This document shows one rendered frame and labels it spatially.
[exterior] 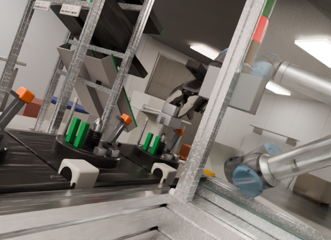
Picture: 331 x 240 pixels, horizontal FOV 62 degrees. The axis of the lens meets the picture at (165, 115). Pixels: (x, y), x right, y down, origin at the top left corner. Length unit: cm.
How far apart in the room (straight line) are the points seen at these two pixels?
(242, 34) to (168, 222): 40
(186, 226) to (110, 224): 16
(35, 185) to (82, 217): 8
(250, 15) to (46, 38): 856
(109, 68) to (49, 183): 53
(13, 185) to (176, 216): 31
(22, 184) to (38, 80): 864
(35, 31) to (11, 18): 66
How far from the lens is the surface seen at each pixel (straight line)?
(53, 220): 38
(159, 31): 98
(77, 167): 44
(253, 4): 60
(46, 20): 905
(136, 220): 52
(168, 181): 65
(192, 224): 56
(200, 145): 55
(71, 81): 75
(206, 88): 60
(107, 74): 87
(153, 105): 522
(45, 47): 899
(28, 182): 40
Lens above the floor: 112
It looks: 2 degrees down
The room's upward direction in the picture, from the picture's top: 20 degrees clockwise
